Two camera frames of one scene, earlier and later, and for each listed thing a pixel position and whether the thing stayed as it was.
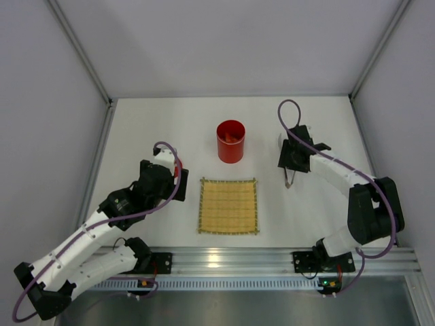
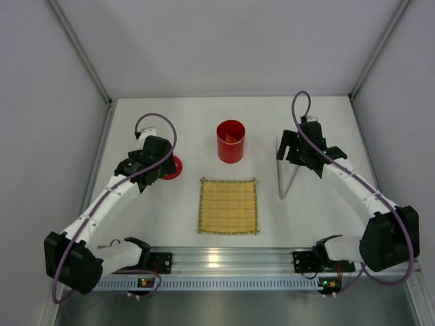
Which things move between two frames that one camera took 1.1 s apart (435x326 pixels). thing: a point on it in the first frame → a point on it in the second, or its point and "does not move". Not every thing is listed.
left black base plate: x=160 y=263 does not move
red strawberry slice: x=230 y=140 does not move
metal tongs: x=287 y=184 → x=283 y=196
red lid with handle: x=176 y=171 does not move
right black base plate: x=318 y=262 does not move
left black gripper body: x=182 y=185 → x=166 y=166
